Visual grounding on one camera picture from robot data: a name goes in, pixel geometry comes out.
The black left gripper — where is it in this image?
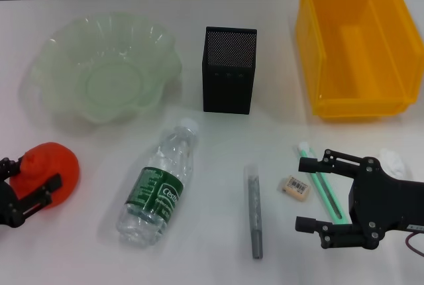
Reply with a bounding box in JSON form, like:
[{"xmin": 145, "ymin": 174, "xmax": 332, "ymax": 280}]
[{"xmin": 0, "ymin": 156, "xmax": 64, "ymax": 230}]

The yellow plastic bin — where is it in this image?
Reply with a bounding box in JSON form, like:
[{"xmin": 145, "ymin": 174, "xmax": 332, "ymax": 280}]
[{"xmin": 295, "ymin": 0, "xmax": 424, "ymax": 123}]

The grey pen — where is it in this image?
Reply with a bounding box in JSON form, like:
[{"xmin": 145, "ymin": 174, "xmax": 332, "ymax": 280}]
[{"xmin": 244, "ymin": 164, "xmax": 264, "ymax": 260}]

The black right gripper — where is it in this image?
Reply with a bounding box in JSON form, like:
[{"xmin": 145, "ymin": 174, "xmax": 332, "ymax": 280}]
[{"xmin": 294, "ymin": 148, "xmax": 424, "ymax": 251}]

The thin red wire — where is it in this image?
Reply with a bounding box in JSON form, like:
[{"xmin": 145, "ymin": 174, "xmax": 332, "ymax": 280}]
[{"xmin": 405, "ymin": 227, "xmax": 424, "ymax": 257}]

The clear green-label water bottle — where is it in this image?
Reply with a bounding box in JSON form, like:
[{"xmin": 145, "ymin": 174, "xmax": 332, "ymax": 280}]
[{"xmin": 115, "ymin": 117, "xmax": 199, "ymax": 248}]

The black mesh pen holder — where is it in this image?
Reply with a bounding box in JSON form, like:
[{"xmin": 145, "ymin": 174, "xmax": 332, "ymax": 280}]
[{"xmin": 201, "ymin": 26, "xmax": 258, "ymax": 115}]

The beige barcode eraser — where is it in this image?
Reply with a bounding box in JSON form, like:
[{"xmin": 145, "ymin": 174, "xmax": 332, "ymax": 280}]
[{"xmin": 277, "ymin": 174, "xmax": 312, "ymax": 203}]

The red-orange toy orange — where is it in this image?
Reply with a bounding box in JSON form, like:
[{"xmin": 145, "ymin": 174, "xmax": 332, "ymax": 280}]
[{"xmin": 9, "ymin": 141, "xmax": 81, "ymax": 211}]

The translucent green fruit plate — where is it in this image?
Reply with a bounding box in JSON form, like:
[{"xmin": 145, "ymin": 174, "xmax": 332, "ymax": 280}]
[{"xmin": 21, "ymin": 13, "xmax": 183, "ymax": 133}]

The white paper ball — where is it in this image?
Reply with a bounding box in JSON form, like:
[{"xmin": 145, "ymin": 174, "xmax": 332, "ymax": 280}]
[{"xmin": 377, "ymin": 148, "xmax": 407, "ymax": 178}]

